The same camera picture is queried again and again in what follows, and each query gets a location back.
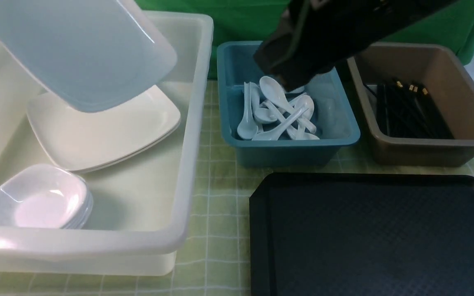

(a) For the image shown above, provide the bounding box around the white square plate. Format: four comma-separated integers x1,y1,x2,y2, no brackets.
68,123,181,174
26,86,181,173

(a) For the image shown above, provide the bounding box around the black chopsticks bundle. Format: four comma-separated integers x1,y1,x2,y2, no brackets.
363,77,455,140

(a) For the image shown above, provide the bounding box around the brown plastic bin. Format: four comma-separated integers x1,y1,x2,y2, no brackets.
347,42,474,167

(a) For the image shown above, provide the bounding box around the large white plastic bin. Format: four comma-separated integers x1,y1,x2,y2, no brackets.
0,11,213,276

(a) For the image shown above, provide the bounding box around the upper white square plate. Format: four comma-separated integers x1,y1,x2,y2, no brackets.
26,86,181,173

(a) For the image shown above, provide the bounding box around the teal plastic bin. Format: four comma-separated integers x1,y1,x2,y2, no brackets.
217,41,360,167

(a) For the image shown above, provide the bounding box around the black serving tray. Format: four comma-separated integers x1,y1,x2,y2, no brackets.
249,173,474,296

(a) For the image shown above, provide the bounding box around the green backdrop cloth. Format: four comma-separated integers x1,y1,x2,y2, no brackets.
137,0,474,79

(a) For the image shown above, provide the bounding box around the white small square bowl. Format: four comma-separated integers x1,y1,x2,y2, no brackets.
0,164,94,230

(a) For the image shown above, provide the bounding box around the green checkered tablecloth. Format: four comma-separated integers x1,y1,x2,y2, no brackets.
0,80,474,296

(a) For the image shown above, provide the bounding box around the lower white square plate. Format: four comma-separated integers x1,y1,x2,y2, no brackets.
68,123,181,174

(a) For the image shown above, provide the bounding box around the large white rice plate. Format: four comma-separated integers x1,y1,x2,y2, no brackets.
0,0,177,113

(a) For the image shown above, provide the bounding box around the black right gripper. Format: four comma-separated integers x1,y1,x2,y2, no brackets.
253,0,453,90

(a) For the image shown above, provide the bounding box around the white ceramic spoon upright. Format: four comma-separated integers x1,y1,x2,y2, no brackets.
237,83,258,140

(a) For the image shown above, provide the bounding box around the white ceramic spoon long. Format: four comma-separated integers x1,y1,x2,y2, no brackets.
251,107,309,141

